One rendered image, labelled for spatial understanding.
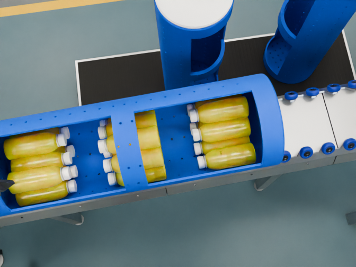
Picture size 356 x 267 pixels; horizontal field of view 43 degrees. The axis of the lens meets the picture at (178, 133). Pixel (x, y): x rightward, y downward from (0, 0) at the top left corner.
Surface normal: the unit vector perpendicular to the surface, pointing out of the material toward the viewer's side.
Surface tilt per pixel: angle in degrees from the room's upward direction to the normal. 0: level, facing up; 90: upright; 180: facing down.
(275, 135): 34
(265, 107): 0
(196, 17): 0
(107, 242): 0
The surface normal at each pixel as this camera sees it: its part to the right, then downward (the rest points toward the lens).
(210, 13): -0.02, -0.25
